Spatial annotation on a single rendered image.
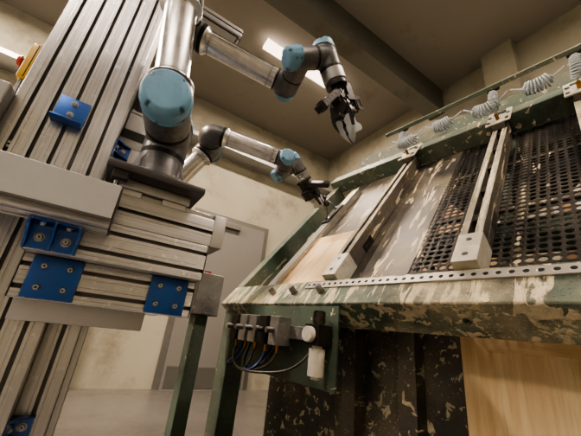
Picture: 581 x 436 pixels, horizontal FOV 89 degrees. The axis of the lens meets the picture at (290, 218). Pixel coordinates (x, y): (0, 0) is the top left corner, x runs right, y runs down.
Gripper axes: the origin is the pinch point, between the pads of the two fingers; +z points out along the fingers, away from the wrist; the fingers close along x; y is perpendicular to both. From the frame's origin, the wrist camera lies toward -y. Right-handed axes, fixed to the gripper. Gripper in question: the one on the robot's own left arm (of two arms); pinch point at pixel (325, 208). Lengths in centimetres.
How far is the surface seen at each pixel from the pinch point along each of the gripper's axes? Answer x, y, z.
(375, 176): -48, -24, 8
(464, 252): 77, -57, 4
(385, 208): 19.1, -32.6, 6.8
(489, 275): 86, -59, 5
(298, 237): -1.2, 25.3, 10.8
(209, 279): 60, 42, -9
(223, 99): -278, 161, -140
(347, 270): 59, -18, 8
